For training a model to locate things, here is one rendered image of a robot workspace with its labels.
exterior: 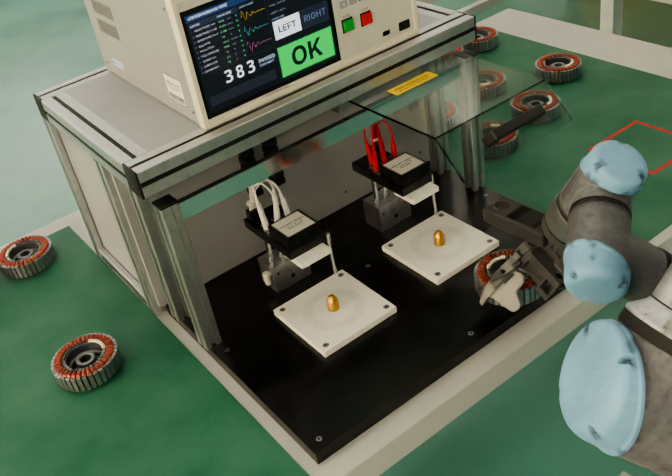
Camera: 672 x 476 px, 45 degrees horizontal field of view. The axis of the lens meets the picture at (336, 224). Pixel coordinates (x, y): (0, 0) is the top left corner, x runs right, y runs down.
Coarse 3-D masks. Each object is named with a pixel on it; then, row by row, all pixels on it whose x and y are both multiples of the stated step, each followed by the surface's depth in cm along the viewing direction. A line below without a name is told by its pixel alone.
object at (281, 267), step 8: (264, 256) 145; (280, 256) 144; (264, 264) 143; (272, 264) 142; (280, 264) 142; (288, 264) 143; (272, 272) 142; (280, 272) 143; (288, 272) 144; (296, 272) 145; (304, 272) 146; (272, 280) 143; (280, 280) 143; (288, 280) 144; (296, 280) 146; (272, 288) 145; (280, 288) 144
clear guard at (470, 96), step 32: (448, 64) 142; (480, 64) 140; (384, 96) 135; (416, 96) 133; (448, 96) 131; (480, 96) 130; (512, 96) 128; (544, 96) 130; (416, 128) 124; (448, 128) 123; (480, 128) 124; (544, 128) 128; (480, 160) 122
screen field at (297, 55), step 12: (312, 36) 129; (324, 36) 130; (288, 48) 127; (300, 48) 128; (312, 48) 130; (324, 48) 131; (288, 60) 128; (300, 60) 129; (312, 60) 130; (288, 72) 129
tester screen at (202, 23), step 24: (240, 0) 119; (264, 0) 121; (288, 0) 124; (312, 0) 126; (192, 24) 116; (216, 24) 118; (240, 24) 120; (264, 24) 123; (216, 48) 119; (240, 48) 122; (264, 48) 124; (216, 72) 121; (264, 72) 126; (240, 96) 125
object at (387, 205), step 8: (392, 192) 155; (368, 200) 154; (384, 200) 154; (392, 200) 153; (400, 200) 154; (368, 208) 155; (376, 208) 152; (384, 208) 152; (392, 208) 154; (400, 208) 155; (408, 208) 156; (368, 216) 156; (376, 216) 153; (384, 216) 153; (392, 216) 154; (400, 216) 156; (408, 216) 157; (376, 224) 155; (384, 224) 154; (392, 224) 155
